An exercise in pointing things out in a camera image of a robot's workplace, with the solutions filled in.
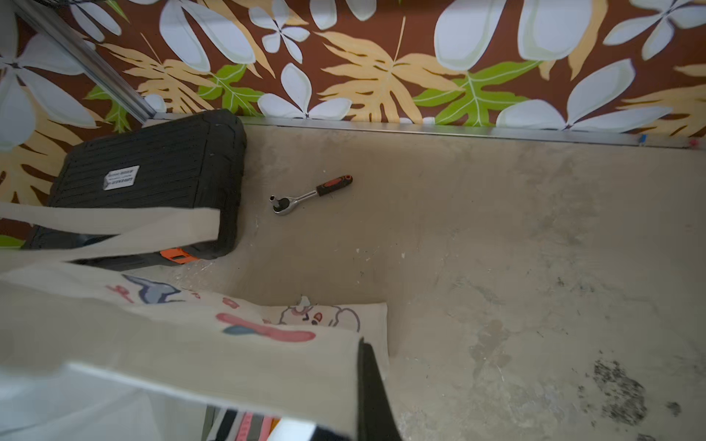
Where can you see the white tote bag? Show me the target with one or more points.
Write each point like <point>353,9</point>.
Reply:
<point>96,354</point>

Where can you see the black tool case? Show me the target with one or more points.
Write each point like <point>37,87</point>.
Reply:
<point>165,195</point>

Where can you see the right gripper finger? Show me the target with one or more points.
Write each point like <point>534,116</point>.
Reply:
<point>375,421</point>

